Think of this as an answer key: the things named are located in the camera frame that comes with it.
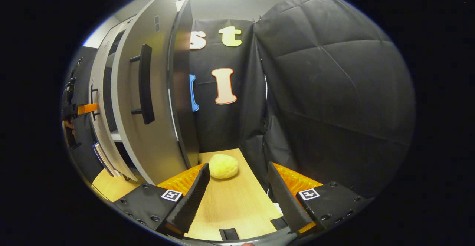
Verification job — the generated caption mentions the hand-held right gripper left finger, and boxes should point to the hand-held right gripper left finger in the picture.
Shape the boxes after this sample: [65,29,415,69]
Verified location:
[111,163,211,237]

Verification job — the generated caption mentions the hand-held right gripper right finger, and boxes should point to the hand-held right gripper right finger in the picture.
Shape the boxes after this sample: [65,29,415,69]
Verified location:
[267,161,371,235]

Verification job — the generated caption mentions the grey shoe cabinet door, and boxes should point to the grey shoe cabinet door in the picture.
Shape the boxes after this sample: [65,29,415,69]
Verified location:
[88,16,138,182]
[111,0,188,186]

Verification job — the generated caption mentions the grey double-door shoe cabinet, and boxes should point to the grey double-door shoe cabinet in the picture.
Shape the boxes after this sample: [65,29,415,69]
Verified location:
[102,0,200,181]

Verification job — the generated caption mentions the yellow round sponge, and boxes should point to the yellow round sponge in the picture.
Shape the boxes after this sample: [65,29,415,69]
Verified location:
[209,154,239,180]

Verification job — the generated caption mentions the blue book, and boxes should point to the blue book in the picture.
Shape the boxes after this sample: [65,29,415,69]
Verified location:
[92,142,111,175]

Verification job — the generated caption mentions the beige book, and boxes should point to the beige book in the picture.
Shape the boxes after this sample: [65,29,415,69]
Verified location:
[96,144,116,177]

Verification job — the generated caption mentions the white and black book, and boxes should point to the white and black book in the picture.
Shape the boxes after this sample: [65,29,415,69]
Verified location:
[100,148,121,178]

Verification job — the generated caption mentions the black backdrop cloth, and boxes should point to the black backdrop cloth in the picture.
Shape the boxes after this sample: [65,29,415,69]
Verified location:
[61,0,416,198]

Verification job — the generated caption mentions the black door handle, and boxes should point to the black door handle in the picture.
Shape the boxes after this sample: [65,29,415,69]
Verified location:
[90,86,101,121]
[130,44,155,125]

